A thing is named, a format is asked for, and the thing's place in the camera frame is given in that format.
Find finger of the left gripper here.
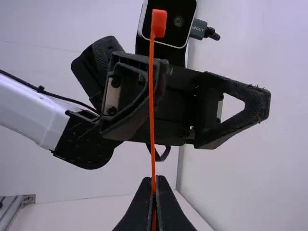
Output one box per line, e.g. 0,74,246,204
194,71,272,149

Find orange cable tie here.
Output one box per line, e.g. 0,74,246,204
147,9,167,231

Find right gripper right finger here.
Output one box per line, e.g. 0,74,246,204
155,175,215,231

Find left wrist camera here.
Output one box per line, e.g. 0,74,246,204
137,0,197,50

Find silver rails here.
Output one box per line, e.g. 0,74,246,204
0,193,37,218

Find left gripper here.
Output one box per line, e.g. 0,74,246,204
100,35,205,148

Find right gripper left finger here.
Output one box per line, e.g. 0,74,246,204
112,177,153,231

